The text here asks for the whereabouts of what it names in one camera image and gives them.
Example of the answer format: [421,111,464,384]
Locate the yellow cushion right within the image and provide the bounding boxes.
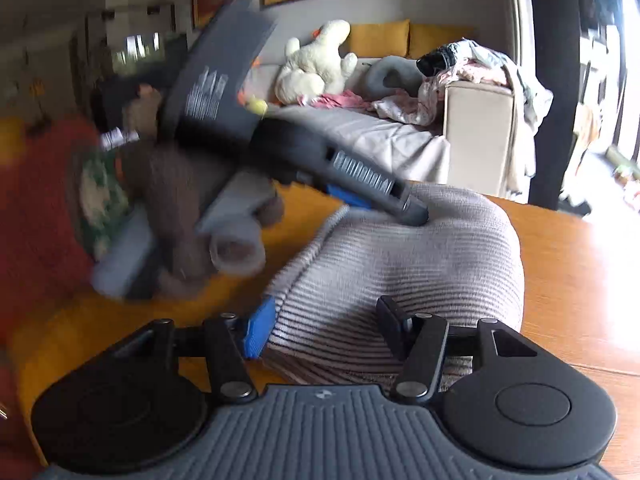
[406,22,475,60]

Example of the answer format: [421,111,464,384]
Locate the black glass cabinet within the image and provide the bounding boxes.
[70,2,188,132]

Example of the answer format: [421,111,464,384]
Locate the brown gloved left hand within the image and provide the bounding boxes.
[115,84,284,298]

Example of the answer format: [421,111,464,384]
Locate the striped knit garment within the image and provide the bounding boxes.
[262,184,525,388]

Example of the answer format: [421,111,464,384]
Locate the grey neck pillow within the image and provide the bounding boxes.
[360,55,423,101]

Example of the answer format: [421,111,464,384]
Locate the yellow cushion left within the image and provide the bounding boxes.
[347,20,410,58]

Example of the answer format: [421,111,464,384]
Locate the pile of clothes on armrest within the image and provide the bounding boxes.
[366,39,553,202]

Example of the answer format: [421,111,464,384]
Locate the pink cloth on sofa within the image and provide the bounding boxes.
[297,90,372,110]

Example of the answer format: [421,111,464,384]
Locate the white plush duck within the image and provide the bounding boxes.
[273,20,358,105]

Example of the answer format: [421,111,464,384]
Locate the yellow cushion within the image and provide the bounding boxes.
[347,20,410,58]
[406,22,475,60]

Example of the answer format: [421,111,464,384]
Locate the yellow oval plush toy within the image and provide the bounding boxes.
[245,96,269,117]

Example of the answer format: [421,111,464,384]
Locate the beige sofa with grey cover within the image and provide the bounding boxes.
[244,63,528,200]

